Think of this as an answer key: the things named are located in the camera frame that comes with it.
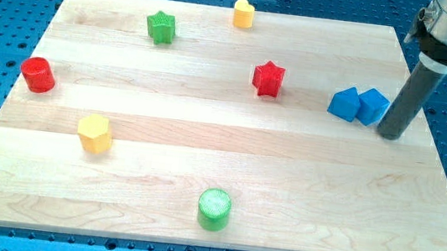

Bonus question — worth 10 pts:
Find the yellow hexagon block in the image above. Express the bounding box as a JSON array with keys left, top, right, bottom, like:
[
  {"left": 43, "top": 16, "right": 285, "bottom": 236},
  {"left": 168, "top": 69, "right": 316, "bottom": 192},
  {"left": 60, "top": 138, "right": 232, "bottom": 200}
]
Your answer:
[{"left": 77, "top": 114, "right": 113, "bottom": 154}]

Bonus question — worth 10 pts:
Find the red cylinder block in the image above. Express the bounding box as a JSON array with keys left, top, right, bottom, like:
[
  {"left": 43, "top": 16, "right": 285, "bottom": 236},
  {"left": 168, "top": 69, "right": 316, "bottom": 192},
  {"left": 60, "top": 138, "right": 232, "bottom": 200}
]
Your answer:
[{"left": 21, "top": 57, "right": 55, "bottom": 93}]

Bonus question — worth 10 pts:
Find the green star block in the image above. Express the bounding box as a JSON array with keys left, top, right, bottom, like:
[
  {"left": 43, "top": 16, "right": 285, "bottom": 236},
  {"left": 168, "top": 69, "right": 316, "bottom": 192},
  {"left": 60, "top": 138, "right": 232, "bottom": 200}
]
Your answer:
[{"left": 146, "top": 11, "right": 176, "bottom": 44}]

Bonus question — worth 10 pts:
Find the red star block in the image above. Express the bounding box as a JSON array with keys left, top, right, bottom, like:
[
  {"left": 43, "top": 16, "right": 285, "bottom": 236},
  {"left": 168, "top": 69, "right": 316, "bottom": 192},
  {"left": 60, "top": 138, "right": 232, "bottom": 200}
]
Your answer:
[{"left": 252, "top": 60, "right": 285, "bottom": 97}]

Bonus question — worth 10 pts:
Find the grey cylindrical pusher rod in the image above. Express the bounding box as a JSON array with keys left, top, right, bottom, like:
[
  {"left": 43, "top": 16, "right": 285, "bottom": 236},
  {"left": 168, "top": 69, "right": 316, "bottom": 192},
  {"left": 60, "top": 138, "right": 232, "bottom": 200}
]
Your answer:
[{"left": 377, "top": 53, "right": 447, "bottom": 140}]

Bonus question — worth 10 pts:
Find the green cylinder block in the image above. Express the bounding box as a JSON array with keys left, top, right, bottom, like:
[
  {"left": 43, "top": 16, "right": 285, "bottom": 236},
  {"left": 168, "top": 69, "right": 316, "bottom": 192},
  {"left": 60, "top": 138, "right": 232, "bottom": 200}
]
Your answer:
[{"left": 197, "top": 188, "right": 232, "bottom": 232}]

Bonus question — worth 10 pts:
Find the yellow heart block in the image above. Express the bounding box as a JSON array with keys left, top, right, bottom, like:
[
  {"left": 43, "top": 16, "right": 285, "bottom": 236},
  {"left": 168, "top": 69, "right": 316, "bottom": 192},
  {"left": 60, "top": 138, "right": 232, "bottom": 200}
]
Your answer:
[{"left": 232, "top": 0, "right": 255, "bottom": 29}]

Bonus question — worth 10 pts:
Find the wooden board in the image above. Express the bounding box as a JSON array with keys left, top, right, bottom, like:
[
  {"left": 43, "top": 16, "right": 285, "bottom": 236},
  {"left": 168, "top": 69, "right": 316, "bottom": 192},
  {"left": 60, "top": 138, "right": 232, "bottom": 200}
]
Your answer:
[{"left": 0, "top": 0, "right": 447, "bottom": 251}]

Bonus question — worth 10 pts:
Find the blue cube block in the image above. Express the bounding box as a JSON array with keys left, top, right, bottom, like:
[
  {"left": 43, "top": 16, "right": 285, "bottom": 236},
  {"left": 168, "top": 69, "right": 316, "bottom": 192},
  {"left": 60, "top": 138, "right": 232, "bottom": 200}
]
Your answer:
[{"left": 356, "top": 88, "right": 390, "bottom": 126}]

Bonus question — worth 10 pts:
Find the blue pentagon block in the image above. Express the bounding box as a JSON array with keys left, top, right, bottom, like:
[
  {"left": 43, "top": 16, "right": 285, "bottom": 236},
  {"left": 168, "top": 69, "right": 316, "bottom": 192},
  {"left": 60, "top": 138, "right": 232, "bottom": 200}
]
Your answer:
[{"left": 327, "top": 87, "right": 361, "bottom": 123}]

